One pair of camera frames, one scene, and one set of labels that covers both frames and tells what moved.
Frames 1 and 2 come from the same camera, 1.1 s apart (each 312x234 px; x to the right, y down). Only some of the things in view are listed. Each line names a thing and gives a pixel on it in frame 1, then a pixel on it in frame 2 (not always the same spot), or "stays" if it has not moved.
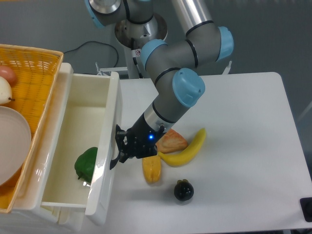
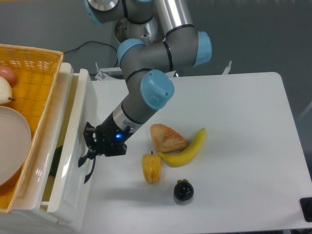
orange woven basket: x=38 y=71 stays
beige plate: x=15 y=143 stays
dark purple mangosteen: x=184 y=190 stays
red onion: x=8 y=73 stays
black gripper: x=138 y=141 → x=107 y=138
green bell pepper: x=85 y=164 → x=55 y=161
